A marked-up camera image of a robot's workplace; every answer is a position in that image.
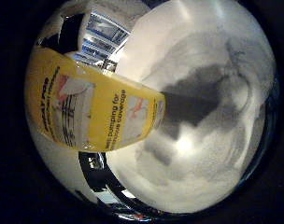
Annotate blue glass window panels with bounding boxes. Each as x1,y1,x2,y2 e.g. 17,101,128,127
71,10,132,73

